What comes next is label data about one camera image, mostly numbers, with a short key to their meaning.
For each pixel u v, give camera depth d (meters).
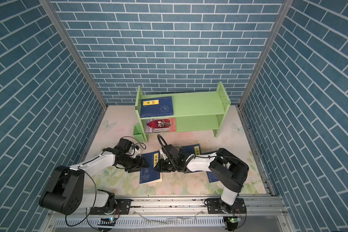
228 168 0.49
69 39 0.83
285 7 0.71
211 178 0.83
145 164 0.84
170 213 0.74
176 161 0.69
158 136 0.73
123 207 0.74
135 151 0.78
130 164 0.75
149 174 0.84
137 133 1.00
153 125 0.91
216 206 0.74
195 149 0.94
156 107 0.82
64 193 0.42
